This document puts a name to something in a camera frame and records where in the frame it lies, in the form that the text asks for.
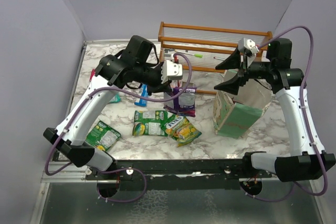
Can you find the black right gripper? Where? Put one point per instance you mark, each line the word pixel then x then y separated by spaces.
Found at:
pixel 232 62

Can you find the green beige paper bag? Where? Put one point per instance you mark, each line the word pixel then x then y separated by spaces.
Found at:
pixel 234 115

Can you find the green candy bag near left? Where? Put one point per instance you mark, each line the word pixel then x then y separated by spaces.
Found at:
pixel 102 136

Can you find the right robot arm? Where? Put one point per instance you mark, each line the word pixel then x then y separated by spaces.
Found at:
pixel 308 158

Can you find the blue snack wrapper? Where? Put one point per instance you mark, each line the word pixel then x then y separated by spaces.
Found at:
pixel 142 102

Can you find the green capped marker pen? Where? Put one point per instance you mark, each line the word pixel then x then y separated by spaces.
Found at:
pixel 190 54

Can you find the green Fox's candy bag back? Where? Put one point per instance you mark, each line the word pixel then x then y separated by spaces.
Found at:
pixel 149 123

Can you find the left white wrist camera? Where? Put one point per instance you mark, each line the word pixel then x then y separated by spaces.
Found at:
pixel 171 71

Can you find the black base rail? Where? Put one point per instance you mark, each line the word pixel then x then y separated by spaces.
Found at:
pixel 177 174

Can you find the purple capped marker pen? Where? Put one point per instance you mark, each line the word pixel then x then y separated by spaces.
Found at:
pixel 219 58

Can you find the Fox's spring tea candy bag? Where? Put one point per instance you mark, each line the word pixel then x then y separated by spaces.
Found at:
pixel 180 129

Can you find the teal snack bag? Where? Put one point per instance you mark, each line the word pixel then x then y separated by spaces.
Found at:
pixel 115 99

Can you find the red white staples box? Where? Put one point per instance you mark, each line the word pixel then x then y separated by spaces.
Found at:
pixel 175 83

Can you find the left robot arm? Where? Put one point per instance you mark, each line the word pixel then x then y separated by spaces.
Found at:
pixel 112 74

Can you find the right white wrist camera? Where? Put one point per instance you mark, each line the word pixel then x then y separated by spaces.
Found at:
pixel 247 47

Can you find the wooden shelf rack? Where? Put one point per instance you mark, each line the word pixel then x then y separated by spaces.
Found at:
pixel 208 41

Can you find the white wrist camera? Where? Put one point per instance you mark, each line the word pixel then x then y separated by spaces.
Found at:
pixel 171 71
pixel 247 47

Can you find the red small snack packet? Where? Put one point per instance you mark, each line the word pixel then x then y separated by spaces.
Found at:
pixel 92 74

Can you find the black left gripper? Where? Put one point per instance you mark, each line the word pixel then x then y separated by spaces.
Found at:
pixel 164 87

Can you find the purple snack bag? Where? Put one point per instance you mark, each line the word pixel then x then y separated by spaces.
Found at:
pixel 184 105

